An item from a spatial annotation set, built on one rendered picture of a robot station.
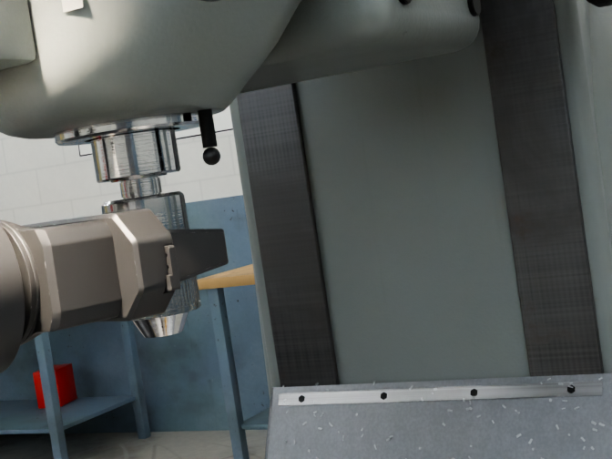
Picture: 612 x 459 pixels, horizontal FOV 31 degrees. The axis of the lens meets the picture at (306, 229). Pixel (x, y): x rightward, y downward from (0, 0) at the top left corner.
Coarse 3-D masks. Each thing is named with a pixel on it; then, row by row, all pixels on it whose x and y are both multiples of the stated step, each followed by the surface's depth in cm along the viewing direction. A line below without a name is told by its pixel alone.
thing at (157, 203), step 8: (168, 192) 60; (176, 192) 61; (120, 200) 60; (128, 200) 60; (136, 200) 60; (144, 200) 60; (152, 200) 60; (160, 200) 60; (168, 200) 60; (176, 200) 61; (184, 200) 62; (104, 208) 61; (112, 208) 60; (120, 208) 60; (128, 208) 60; (136, 208) 60; (144, 208) 60; (152, 208) 60; (160, 208) 60; (168, 208) 60; (176, 208) 61; (184, 208) 62
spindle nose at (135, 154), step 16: (160, 128) 60; (96, 144) 60; (112, 144) 59; (128, 144) 59; (144, 144) 59; (160, 144) 60; (176, 144) 62; (96, 160) 60; (112, 160) 60; (128, 160) 59; (144, 160) 59; (160, 160) 60; (176, 160) 61; (96, 176) 61; (112, 176) 60; (128, 176) 59
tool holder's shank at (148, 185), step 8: (144, 176) 60; (152, 176) 60; (120, 184) 61; (128, 184) 61; (136, 184) 61; (144, 184) 61; (152, 184) 61; (160, 184) 62; (120, 192) 62; (128, 192) 61; (136, 192) 61; (144, 192) 61; (152, 192) 61; (160, 192) 62
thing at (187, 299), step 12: (156, 216) 60; (168, 216) 60; (180, 216) 61; (168, 228) 60; (180, 228) 61; (180, 288) 60; (192, 288) 61; (180, 300) 60; (192, 300) 61; (168, 312) 60; (180, 312) 60
